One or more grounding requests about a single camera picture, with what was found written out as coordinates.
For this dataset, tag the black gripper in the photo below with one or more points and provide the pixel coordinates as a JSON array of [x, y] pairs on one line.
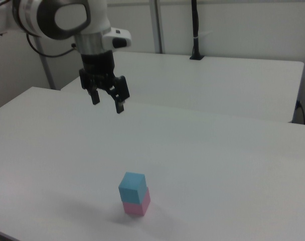
[[98, 64]]

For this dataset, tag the blue cube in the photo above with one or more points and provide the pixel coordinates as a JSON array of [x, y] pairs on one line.
[[130, 189]]

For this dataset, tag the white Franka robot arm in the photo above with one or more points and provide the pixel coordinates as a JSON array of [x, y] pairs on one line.
[[62, 17]]

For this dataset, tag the pink cube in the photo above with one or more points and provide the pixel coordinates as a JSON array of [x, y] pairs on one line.
[[137, 208]]

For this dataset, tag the white side table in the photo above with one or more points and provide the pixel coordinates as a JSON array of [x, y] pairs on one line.
[[205, 82]]

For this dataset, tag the grey metal partition post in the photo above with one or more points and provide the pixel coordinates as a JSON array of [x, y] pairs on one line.
[[157, 25], [46, 67]]

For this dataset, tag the black camera stand pole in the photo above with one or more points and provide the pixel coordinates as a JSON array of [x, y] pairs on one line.
[[195, 30]]

